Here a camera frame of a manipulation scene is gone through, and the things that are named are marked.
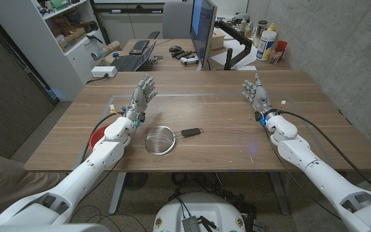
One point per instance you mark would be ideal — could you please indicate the grey office chair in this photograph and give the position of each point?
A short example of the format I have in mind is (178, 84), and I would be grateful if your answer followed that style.
(176, 19)

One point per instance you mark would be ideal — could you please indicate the white paper sheets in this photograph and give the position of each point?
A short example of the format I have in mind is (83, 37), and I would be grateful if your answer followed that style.
(234, 53)

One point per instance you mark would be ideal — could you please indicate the round black floor fan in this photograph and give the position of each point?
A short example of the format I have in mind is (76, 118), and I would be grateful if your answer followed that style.
(135, 181)

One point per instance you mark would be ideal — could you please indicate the dark open laptop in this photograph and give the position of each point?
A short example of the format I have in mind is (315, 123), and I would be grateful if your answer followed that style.
(127, 62)

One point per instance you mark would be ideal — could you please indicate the cardboard box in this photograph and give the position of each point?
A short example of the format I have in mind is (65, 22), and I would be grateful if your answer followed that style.
(72, 38)

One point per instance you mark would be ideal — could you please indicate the light wooden box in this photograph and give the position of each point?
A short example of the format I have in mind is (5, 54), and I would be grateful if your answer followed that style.
(218, 39)

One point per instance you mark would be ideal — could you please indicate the white game controller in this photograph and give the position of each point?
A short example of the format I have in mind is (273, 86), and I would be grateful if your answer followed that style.
(188, 60)

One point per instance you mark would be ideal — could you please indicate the clear glass cup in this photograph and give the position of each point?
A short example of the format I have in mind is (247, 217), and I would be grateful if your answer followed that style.
(275, 56)

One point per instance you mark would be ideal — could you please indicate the dark lidded jar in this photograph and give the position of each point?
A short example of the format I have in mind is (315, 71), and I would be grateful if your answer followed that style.
(260, 30)

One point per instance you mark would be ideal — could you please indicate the white power strip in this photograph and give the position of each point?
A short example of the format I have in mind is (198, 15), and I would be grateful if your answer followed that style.
(103, 71)

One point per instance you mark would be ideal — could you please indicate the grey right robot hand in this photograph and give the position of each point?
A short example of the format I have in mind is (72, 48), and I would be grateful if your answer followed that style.
(260, 96)

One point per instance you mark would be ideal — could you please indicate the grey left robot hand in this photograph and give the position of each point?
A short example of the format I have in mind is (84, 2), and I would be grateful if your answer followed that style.
(139, 96)

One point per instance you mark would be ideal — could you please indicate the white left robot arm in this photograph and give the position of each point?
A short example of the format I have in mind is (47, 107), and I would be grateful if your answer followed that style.
(85, 174)

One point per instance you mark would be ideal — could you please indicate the black keyboard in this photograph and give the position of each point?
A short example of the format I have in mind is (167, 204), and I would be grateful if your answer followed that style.
(139, 47)

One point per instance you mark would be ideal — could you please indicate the white shelf unit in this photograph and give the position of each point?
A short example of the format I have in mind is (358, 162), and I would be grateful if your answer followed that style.
(43, 58)

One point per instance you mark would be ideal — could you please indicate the black remote controllers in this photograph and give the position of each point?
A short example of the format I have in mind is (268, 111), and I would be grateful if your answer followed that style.
(181, 54)

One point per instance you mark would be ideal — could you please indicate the black computer mouse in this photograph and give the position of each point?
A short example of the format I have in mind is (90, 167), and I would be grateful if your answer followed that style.
(175, 49)

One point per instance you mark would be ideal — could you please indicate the grey table leg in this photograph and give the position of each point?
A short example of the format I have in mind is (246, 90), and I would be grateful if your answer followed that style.
(117, 193)
(280, 193)

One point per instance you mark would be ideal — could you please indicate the black computer monitor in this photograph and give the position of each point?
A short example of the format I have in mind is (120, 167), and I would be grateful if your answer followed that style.
(201, 29)

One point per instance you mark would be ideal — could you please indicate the red cup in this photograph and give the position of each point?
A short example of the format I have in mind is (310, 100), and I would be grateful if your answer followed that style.
(282, 45)

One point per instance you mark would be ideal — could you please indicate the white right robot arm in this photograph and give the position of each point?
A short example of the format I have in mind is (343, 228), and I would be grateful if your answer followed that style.
(317, 177)

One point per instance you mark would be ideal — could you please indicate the rolled paper poster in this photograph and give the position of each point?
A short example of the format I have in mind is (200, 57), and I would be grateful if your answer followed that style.
(106, 50)

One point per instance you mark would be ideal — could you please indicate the yellow capped bottle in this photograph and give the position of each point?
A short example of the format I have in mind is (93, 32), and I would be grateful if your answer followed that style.
(272, 27)

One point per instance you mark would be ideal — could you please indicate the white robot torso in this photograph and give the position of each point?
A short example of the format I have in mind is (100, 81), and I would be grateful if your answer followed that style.
(201, 207)

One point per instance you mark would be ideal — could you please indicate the white wipes canister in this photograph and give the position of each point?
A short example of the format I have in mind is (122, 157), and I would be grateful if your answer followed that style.
(265, 45)

